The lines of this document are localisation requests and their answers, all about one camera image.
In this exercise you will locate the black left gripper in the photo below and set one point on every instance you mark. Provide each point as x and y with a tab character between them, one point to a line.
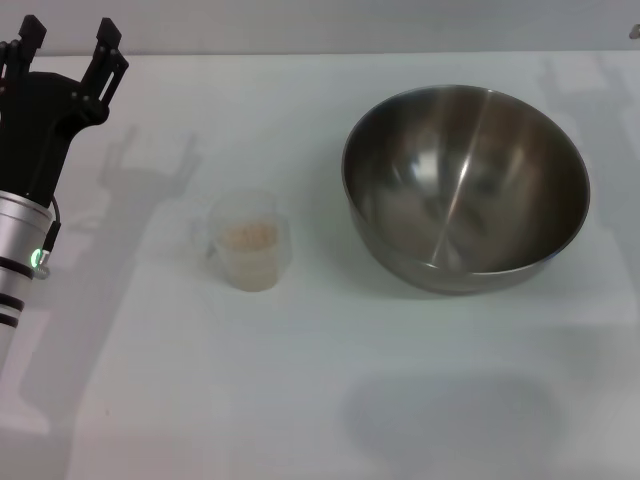
40	115

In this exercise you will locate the raw rice grains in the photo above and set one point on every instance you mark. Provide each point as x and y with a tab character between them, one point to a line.
250	236

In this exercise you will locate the clear plastic measuring cup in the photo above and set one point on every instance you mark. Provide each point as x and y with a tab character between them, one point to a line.
250	270

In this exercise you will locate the stainless steel mixing bowl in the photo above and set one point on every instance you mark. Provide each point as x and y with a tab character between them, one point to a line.
465	190

